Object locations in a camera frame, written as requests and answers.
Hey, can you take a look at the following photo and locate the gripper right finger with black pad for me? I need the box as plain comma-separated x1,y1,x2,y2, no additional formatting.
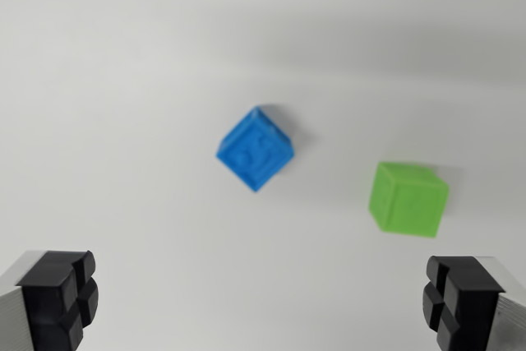
422,255,526,351

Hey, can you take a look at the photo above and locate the green embossed cube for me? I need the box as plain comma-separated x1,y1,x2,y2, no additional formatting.
367,161,450,239

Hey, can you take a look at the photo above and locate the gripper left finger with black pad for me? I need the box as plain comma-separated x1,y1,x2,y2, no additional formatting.
0,249,100,351

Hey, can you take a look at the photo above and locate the blue embossed cube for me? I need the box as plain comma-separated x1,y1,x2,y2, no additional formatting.
215,105,297,194

